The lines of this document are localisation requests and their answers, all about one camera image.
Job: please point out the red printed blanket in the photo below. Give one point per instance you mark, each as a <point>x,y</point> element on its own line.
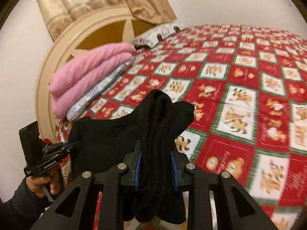
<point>239,76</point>

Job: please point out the grey white printed pillow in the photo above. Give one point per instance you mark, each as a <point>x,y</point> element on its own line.
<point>158,34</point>

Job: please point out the person's left hand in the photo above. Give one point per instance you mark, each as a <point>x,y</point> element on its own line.
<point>38,183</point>

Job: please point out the pink folded blanket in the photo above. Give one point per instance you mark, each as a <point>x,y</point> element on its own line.
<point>84,81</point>

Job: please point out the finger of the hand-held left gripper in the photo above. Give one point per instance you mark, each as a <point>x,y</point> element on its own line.
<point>60,148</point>

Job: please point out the person's left forearm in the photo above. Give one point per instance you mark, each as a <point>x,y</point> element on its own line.
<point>16,210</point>

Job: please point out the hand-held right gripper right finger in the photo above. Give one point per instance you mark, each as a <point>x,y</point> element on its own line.
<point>174,172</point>

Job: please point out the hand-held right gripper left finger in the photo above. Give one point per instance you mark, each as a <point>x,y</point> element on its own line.
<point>136,172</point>

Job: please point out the wooden headboard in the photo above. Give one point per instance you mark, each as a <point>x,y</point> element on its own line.
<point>60,52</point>

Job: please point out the beige patterned curtain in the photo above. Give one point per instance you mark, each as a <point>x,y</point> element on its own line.
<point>72,2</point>

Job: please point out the grey white patterned cloth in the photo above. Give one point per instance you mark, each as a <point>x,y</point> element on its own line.
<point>96,93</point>

